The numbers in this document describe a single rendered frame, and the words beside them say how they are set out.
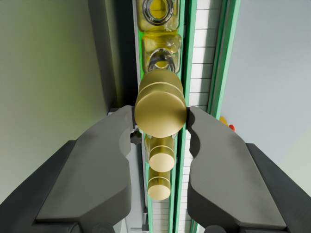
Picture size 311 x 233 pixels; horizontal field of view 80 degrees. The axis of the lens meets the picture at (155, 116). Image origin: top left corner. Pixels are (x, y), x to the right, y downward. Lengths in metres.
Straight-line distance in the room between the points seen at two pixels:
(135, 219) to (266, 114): 0.66
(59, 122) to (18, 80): 0.08
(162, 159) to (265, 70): 0.53
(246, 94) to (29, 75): 0.62
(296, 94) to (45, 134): 0.73
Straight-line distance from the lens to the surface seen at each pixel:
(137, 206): 0.83
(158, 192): 0.29
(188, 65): 0.39
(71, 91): 0.28
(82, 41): 0.33
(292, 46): 0.71
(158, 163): 0.25
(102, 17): 0.57
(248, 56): 0.66
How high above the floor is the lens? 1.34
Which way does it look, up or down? 60 degrees down
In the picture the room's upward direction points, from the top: 177 degrees counter-clockwise
